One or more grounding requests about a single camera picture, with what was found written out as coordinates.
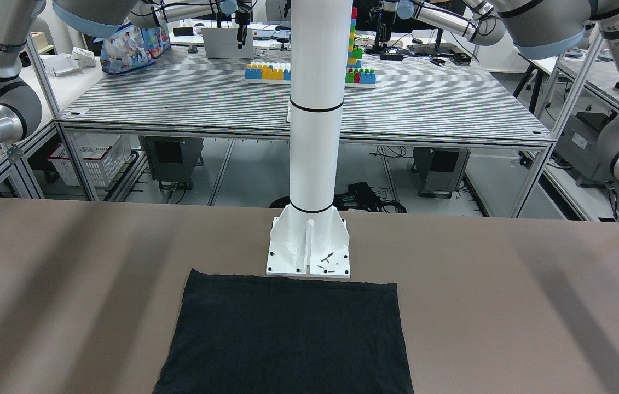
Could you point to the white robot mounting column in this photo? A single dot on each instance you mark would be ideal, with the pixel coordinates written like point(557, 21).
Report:
point(309, 237)

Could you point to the black graphic t-shirt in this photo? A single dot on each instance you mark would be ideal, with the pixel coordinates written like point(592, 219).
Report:
point(249, 334)

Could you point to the white plastic basket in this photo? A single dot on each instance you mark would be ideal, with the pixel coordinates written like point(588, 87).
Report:
point(103, 157)

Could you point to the striped aluminium work table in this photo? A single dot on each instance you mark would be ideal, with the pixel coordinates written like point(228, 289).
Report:
point(415, 103)

